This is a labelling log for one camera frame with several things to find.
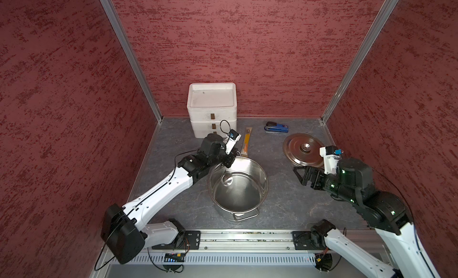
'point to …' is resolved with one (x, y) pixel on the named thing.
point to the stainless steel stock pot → (239, 190)
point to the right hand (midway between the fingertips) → (300, 174)
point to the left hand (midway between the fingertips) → (234, 152)
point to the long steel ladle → (226, 178)
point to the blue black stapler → (274, 126)
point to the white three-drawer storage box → (212, 108)
